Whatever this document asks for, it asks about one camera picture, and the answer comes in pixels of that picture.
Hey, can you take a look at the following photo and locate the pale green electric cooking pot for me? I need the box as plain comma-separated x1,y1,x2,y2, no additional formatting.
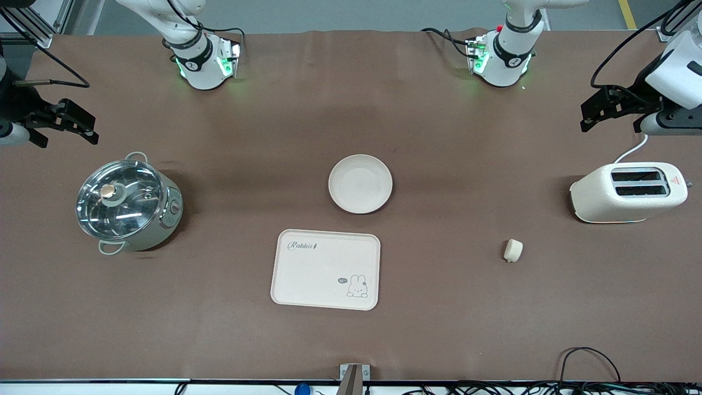
76,152,184,256

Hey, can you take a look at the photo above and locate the black right base cable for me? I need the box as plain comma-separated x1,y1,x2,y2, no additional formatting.
206,26,246,44

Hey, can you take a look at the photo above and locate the cream rabbit print tray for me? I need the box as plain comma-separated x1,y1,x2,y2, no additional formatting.
270,229,381,311

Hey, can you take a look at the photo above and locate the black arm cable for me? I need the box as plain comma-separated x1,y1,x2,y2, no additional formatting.
0,8,90,89
590,0,702,89

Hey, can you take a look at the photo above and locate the round cream plate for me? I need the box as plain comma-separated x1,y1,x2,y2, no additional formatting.
328,154,393,215

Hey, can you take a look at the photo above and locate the grey metal camera bracket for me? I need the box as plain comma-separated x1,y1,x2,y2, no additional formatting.
339,364,371,395

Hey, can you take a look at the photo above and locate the black cable bundle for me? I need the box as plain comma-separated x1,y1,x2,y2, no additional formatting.
400,381,702,395

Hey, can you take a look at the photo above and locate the black base cable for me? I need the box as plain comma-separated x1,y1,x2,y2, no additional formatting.
206,26,246,44
421,27,479,58

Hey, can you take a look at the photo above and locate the white toaster power cord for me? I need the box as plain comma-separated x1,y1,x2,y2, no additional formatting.
613,134,649,165

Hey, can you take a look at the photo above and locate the glass pot lid with knob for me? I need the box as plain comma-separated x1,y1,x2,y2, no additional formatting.
76,159,165,242

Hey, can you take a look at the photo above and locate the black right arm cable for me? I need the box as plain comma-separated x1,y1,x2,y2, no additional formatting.
0,8,90,89

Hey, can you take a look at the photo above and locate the cream two-slot toaster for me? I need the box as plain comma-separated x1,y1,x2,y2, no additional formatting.
569,162,693,224

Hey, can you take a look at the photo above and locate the black left base cable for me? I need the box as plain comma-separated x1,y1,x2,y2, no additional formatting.
421,27,479,58

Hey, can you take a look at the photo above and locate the aluminium frame profile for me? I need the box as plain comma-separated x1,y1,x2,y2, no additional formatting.
655,0,702,43
0,0,76,49

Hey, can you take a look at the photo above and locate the brown table cover mat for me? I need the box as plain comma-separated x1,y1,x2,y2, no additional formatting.
0,29,702,383

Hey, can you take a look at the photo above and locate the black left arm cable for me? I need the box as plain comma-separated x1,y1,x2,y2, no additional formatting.
590,0,702,89

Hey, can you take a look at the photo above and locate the black looped cable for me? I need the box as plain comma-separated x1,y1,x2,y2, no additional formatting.
558,347,622,385

